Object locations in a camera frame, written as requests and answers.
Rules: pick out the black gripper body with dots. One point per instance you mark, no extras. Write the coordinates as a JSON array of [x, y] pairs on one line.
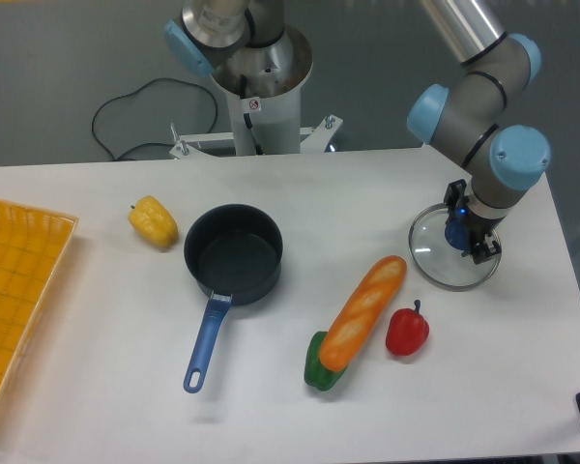
[[469, 219]]

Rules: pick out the glass pot lid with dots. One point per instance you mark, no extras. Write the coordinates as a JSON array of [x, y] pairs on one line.
[[440, 262]]

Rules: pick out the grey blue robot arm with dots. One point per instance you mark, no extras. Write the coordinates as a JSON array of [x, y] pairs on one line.
[[459, 122]]

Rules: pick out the red bell pepper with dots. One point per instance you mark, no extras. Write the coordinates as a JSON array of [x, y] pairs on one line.
[[407, 331]]

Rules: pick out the toy baguette bread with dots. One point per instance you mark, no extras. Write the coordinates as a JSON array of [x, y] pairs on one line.
[[355, 321]]

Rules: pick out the green bell pepper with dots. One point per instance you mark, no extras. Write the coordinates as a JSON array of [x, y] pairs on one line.
[[316, 374]]

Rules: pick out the dark blue saucepan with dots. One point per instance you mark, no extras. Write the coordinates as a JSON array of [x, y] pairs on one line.
[[234, 254]]

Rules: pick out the yellow bell pepper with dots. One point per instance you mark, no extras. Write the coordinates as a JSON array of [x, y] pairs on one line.
[[153, 223]]

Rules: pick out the yellow plastic basket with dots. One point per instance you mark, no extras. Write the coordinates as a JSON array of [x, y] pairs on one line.
[[33, 242]]

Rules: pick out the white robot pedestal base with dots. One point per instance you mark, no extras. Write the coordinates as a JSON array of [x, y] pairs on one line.
[[275, 81]]

